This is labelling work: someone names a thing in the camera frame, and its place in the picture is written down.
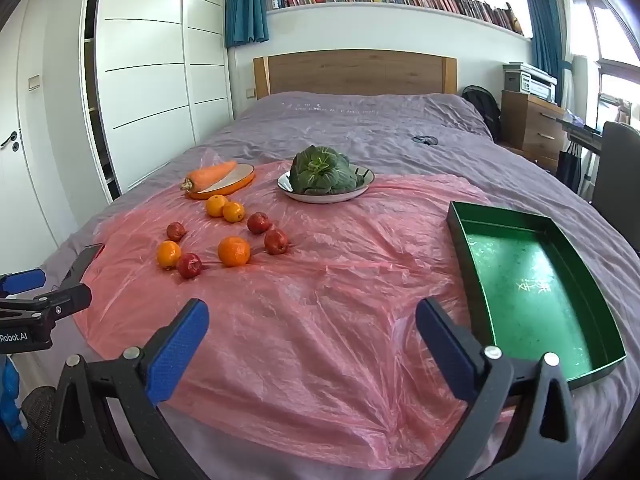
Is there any silver metal plate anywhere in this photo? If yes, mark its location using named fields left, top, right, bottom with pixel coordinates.
left=277, top=164, right=375, bottom=204

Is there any grey printer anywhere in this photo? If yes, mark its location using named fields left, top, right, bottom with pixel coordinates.
left=502, top=62, right=558, bottom=103

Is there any dark red-rimmed tray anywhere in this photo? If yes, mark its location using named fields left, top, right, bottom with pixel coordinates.
left=50, top=242, right=106, bottom=301

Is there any grey chair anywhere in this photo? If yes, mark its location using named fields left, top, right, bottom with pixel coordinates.
left=592, top=121, right=640, bottom=256

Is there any green rectangular tray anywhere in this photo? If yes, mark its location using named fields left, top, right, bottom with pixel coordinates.
left=446, top=201, right=627, bottom=391

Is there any person's left hand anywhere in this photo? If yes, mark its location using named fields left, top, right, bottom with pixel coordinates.
left=0, top=357, right=25, bottom=442

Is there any wooden dresser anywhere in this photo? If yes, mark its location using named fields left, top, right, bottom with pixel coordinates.
left=500, top=90, right=568, bottom=171

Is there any side window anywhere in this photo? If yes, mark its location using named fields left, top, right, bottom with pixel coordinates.
left=570, top=0, right=640, bottom=126

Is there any orange enamel plate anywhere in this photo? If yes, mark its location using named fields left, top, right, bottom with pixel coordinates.
left=187, top=163, right=256, bottom=197

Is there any teal curtain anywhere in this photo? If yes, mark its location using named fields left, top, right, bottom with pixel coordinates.
left=225, top=0, right=271, bottom=48
left=522, top=0, right=573, bottom=106

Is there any cluttered desk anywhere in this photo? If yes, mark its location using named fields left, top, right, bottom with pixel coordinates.
left=562, top=110, right=608, bottom=196

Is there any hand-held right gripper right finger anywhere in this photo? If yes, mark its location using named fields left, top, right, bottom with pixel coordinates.
left=415, top=298, right=581, bottom=480

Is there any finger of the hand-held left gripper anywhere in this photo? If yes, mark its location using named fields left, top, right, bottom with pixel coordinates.
left=0, top=282, right=94, bottom=322
left=0, top=268, right=47, bottom=298

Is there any white wardrobe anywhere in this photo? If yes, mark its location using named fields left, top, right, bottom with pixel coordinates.
left=80, top=0, right=236, bottom=206

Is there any white door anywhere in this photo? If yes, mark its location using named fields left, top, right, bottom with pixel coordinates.
left=0, top=0, right=66, bottom=281

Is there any green bok choy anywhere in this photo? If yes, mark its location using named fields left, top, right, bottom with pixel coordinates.
left=289, top=145, right=366, bottom=195

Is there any pink plastic sheet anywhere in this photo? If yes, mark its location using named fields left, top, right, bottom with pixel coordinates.
left=75, top=149, right=531, bottom=463

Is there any wooden headboard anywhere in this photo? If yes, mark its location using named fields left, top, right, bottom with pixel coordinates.
left=253, top=50, right=458, bottom=101

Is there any black backpack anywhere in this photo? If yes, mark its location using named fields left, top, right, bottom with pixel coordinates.
left=461, top=85, right=502, bottom=141

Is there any large carrot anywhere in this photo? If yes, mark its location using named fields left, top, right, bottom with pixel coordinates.
left=181, top=161, right=238, bottom=195

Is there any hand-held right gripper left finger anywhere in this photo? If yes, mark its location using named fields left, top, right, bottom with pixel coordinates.
left=22, top=299, right=211, bottom=480

